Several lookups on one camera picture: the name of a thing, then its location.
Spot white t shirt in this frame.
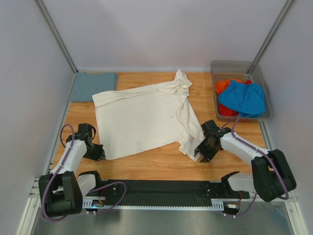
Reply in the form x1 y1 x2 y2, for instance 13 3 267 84
92 70 204 161

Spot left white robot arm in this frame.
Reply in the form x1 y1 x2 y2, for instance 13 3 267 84
39 123 105 221

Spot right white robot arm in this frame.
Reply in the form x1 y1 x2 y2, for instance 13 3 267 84
195 120 296 202

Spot red t shirt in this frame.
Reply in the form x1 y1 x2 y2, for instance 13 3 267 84
217 79 252 117

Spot folded grey-blue t shirt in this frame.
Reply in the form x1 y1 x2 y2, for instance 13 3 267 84
71 72 119 103

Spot orange t shirt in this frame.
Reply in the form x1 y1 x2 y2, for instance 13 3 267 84
215 79 232 95

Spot blue t shirt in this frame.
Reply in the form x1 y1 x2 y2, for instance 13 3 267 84
218 80 266 118

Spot clear plastic bin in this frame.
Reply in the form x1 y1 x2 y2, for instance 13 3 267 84
210 60 273 121

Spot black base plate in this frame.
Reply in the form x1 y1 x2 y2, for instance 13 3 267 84
88 180 249 207

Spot slotted cable duct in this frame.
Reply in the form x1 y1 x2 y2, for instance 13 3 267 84
83 198 224 212

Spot aluminium frame rail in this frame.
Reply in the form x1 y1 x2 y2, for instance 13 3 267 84
29 178 298 203

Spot left corner aluminium post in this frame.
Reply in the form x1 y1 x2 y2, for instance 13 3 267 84
34 0 78 75

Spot corner aluminium post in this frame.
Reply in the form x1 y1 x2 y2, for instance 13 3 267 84
246 0 296 74
34 0 78 75

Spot right corner aluminium post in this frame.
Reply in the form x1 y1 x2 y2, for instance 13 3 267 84
246 0 296 74

